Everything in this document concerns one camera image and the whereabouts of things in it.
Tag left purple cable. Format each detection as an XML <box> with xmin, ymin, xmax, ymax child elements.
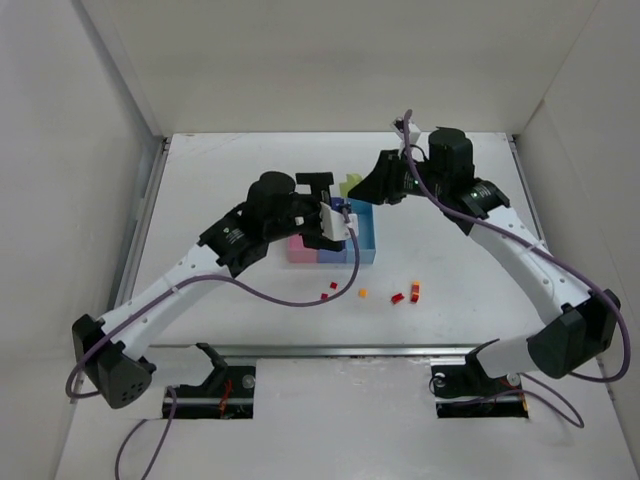
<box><xmin>66</xmin><ymin>203</ymin><xmax>360</xmax><ymax>480</ymax></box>

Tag green lego brick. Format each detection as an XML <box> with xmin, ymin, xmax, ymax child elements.
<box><xmin>339</xmin><ymin>173</ymin><xmax>362</xmax><ymax>198</ymax></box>

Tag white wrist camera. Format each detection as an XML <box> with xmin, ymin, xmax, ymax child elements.
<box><xmin>391</xmin><ymin>117</ymin><xmax>422</xmax><ymax>150</ymax></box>
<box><xmin>319</xmin><ymin>203</ymin><xmax>359</xmax><ymax>242</ymax></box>

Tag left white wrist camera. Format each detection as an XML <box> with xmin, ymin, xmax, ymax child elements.
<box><xmin>319</xmin><ymin>203</ymin><xmax>359</xmax><ymax>242</ymax></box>

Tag light blue container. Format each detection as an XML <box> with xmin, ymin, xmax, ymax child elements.
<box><xmin>348</xmin><ymin>199</ymin><xmax>376</xmax><ymax>265</ymax></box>

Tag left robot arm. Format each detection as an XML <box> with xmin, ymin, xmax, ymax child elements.
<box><xmin>65</xmin><ymin>171</ymin><xmax>358</xmax><ymax>409</ymax></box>

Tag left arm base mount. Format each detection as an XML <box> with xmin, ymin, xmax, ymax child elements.
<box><xmin>152</xmin><ymin>343</ymin><xmax>257</xmax><ymax>420</ymax></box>

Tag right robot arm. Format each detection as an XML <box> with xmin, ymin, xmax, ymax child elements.
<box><xmin>348</xmin><ymin>118</ymin><xmax>620</xmax><ymax>380</ymax></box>

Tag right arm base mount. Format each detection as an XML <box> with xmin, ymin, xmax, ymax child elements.
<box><xmin>428</xmin><ymin>340</ymin><xmax>529</xmax><ymax>419</ymax></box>

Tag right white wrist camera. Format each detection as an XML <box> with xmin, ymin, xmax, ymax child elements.
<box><xmin>391</xmin><ymin>117</ymin><xmax>422</xmax><ymax>150</ymax></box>

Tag red orange lego stack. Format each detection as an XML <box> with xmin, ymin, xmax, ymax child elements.
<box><xmin>410</xmin><ymin>282</ymin><xmax>421</xmax><ymax>303</ymax></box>

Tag pink container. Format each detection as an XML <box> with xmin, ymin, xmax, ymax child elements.
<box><xmin>286</xmin><ymin>235</ymin><xmax>318</xmax><ymax>264</ymax></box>

